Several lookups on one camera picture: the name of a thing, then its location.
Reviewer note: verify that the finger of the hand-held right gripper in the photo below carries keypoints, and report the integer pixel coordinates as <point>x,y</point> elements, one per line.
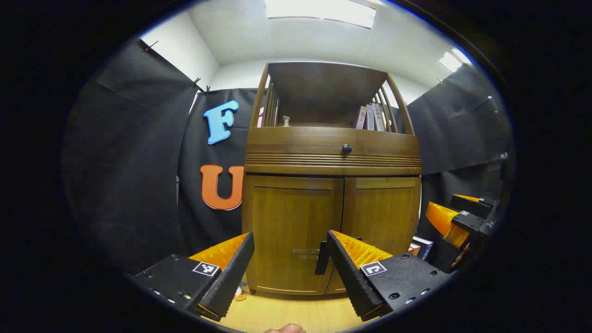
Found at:
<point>467,202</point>
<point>467,221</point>

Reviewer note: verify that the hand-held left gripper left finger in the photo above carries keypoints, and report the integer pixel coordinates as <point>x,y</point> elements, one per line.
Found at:
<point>231,277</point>

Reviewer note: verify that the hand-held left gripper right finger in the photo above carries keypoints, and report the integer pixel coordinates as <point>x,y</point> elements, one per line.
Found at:
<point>351,277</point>

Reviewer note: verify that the wooden shoe cabinet door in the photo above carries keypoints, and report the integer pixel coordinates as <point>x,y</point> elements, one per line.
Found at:
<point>384,212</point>
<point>286,217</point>

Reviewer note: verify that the wooden double-door shoe cabinet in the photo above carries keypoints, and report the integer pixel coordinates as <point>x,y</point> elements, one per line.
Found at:
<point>323,92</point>

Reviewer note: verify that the wooden cabinet drawer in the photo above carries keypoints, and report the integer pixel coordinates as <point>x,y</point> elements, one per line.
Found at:
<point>286,143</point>

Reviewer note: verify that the penguin plush toy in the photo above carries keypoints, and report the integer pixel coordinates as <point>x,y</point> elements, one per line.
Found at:
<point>239,293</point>

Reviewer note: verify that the white and blue box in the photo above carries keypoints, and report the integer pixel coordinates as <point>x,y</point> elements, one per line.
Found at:
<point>423,247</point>

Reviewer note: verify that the patterned book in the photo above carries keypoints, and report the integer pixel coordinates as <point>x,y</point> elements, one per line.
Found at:
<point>378,118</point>

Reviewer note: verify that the black drawer knob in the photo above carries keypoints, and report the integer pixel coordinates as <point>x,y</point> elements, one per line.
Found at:
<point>347,149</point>

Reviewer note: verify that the grey book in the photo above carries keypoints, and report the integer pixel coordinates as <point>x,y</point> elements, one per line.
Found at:
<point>370,118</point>

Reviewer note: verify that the pink book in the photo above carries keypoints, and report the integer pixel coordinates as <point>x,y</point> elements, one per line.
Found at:
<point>360,118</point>

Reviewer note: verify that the small ceiling light panel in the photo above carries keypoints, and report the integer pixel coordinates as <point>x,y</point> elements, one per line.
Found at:
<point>453,60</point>

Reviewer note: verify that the black backdrop cloth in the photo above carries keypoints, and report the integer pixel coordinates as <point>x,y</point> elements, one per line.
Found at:
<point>129,162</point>

